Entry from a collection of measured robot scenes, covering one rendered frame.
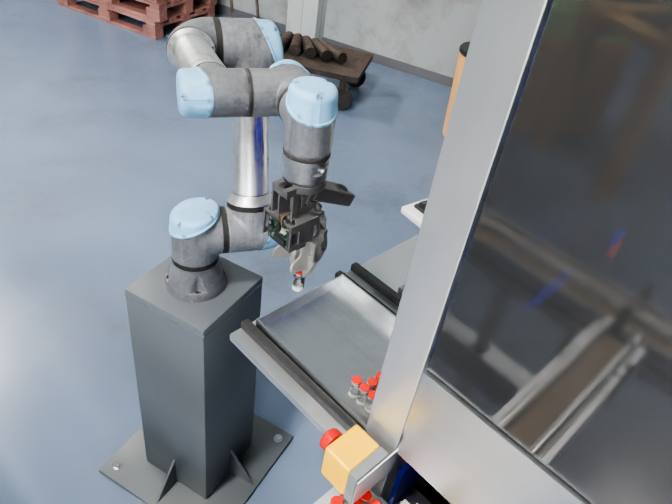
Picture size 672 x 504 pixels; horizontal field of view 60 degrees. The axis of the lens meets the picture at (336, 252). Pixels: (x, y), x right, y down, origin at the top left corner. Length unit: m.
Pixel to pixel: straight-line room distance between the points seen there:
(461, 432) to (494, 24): 0.52
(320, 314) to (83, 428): 1.17
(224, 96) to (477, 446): 0.62
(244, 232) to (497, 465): 0.82
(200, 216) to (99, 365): 1.18
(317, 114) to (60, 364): 1.82
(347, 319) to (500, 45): 0.87
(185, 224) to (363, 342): 0.48
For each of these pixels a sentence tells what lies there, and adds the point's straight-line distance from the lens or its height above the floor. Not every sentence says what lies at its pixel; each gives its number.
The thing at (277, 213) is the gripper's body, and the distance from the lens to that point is 0.94.
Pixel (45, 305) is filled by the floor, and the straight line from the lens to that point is 2.72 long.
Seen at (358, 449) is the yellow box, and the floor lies 1.03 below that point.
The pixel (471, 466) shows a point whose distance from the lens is 0.87.
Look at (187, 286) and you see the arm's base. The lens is 1.47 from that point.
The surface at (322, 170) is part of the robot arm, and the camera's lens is 0.90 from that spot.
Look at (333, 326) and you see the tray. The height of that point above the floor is 0.88.
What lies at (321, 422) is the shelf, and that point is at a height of 0.88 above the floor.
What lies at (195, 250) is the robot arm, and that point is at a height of 0.94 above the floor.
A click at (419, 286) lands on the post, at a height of 1.34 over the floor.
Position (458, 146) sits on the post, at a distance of 0.65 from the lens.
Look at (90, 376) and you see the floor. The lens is 2.41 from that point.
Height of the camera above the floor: 1.82
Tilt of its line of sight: 38 degrees down
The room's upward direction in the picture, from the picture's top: 9 degrees clockwise
